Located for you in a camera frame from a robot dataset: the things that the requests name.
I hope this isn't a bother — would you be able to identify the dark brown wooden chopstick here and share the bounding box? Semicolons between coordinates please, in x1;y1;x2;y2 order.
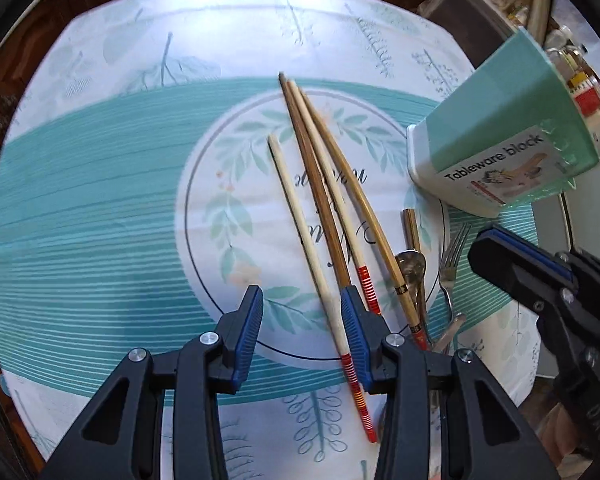
278;72;354;294

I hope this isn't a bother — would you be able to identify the light chopstick red striped end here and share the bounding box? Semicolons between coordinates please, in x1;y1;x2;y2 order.
267;133;379;445
286;80;383;316

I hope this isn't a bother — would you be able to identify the teal printed tablecloth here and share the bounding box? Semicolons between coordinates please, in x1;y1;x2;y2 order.
0;0;543;480

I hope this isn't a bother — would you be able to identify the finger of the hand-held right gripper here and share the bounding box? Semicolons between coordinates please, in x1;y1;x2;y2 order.
467;233;577;314
485;226;577;285

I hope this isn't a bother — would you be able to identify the green plastic utensil holder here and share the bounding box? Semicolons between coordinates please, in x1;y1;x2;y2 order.
406;27;600;219

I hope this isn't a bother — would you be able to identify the steel fork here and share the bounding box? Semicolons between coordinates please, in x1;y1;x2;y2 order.
437;222;474;321

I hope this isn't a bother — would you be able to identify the steel spoon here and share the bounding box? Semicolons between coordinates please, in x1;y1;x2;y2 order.
396;250;433;348
432;312;468;353

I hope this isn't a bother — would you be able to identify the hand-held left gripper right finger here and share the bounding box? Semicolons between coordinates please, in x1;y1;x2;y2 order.
340;286;561;480

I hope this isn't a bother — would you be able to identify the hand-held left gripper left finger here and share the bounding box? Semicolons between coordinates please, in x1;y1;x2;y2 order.
39;285;265;480

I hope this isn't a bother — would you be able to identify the bamboo chopstick red tip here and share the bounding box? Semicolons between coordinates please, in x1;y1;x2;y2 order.
297;87;429;352

